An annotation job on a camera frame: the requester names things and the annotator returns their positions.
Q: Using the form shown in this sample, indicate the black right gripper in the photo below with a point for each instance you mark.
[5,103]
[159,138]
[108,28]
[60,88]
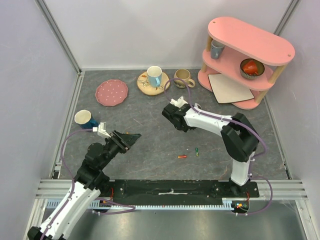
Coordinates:
[169,113]

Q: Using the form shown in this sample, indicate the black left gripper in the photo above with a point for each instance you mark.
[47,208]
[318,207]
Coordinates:
[124,141]

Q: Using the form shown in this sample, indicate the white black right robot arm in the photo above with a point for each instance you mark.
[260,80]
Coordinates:
[239,137]

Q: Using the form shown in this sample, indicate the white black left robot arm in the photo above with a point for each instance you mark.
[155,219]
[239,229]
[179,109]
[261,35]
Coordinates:
[86,186]

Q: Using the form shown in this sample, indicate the beige ceramic mug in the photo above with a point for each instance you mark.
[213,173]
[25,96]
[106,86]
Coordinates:
[183,79]

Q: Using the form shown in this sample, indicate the green battery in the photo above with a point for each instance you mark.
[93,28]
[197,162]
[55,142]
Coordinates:
[197,152]

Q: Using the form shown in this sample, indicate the dark blue mug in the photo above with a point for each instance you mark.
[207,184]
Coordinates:
[85,120]

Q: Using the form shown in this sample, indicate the pink dotted plate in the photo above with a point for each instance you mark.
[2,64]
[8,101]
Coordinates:
[111,92]

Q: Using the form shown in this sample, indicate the light blue mug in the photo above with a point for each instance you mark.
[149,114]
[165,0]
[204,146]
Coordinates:
[154,76]

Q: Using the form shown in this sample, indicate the white square mat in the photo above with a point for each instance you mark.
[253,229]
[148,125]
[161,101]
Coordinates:
[227,90]

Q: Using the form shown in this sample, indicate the grey blue shelf mug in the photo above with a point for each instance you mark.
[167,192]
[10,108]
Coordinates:
[216,49]

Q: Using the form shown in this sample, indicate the patterned dark bowl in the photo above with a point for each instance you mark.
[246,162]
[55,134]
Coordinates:
[261,69]

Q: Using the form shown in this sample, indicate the red cup in bowl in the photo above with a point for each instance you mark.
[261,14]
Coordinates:
[250,68]

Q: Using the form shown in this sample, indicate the pink three-tier shelf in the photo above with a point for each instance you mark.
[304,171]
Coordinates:
[231,43]

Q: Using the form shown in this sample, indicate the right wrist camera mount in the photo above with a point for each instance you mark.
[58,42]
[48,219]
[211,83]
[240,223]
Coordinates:
[179,102]

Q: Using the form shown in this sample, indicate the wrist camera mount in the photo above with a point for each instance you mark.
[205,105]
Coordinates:
[101,130]
[179,102]

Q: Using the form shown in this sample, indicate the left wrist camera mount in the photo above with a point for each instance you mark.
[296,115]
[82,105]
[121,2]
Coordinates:
[101,130]

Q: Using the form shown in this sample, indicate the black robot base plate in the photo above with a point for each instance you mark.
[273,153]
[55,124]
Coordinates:
[176,192]

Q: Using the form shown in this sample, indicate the left aluminium frame post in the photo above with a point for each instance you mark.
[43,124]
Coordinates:
[58,34]

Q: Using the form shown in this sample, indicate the aluminium frame post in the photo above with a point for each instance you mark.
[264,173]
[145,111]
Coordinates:
[293,4]
[58,34]

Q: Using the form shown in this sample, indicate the white slotted cable duct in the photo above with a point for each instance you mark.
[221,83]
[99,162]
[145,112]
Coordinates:
[226,205]

